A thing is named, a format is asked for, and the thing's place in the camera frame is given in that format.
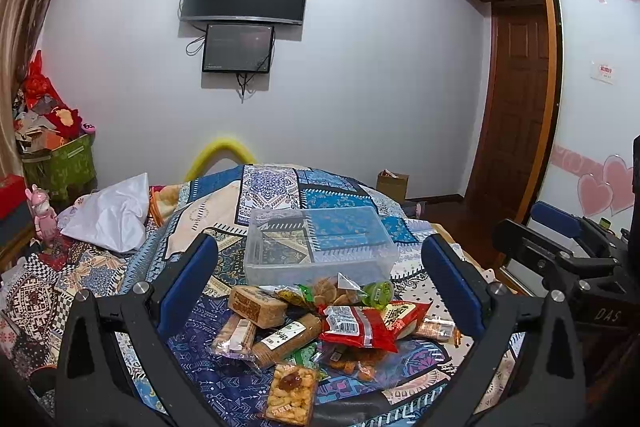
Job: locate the small wall monitor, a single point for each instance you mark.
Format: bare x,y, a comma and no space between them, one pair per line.
238,48

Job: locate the orange noodle balls bag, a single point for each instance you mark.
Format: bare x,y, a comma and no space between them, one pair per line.
363,364

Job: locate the peanut brittle bar pack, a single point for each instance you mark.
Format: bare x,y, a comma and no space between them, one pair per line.
291,395

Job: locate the red box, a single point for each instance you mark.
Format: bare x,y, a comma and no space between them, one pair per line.
12,194

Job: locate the white pillow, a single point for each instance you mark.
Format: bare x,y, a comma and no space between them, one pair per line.
113,218

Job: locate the small pretzel stick pack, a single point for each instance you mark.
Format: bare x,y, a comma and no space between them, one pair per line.
437,329

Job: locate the pink plush toy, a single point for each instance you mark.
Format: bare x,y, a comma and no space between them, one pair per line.
45,218

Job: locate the red yellow snack packet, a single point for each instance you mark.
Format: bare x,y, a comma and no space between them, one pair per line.
402,317

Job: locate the yellow curved foam tube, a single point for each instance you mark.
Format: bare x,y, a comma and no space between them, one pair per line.
214,151

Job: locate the green storage box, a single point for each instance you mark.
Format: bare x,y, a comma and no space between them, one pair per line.
64,173

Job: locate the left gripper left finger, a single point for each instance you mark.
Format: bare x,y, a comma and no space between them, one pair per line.
93,386

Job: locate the brown biscuit cake pack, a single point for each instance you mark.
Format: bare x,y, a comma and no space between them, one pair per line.
251,303

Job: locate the brown cardboard box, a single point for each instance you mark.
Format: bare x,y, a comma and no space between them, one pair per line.
392,184

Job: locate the yellow fries snack packet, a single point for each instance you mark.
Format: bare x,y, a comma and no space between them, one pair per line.
295,295

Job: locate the clear plastic storage bin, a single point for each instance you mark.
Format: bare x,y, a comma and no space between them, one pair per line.
301,246

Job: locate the green jelly cup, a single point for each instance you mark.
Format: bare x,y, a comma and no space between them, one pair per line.
377,295

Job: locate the triangular cracker bag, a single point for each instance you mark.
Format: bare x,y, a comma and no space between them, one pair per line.
339,291

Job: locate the long brown biscuit pack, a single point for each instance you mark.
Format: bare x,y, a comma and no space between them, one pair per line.
289,338

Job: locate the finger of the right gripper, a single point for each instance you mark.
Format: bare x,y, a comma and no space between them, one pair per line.
556,219
551,261

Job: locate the clear wafer snack pack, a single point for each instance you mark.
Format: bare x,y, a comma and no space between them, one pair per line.
236,339

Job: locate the brown wooden door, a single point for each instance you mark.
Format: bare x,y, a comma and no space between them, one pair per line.
512,122

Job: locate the red decorations pile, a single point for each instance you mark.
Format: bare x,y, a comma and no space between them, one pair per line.
41,120

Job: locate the patchwork patterned bedspread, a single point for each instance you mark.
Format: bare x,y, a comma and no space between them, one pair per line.
38,293

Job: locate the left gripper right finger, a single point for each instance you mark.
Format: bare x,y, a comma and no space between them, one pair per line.
547,386

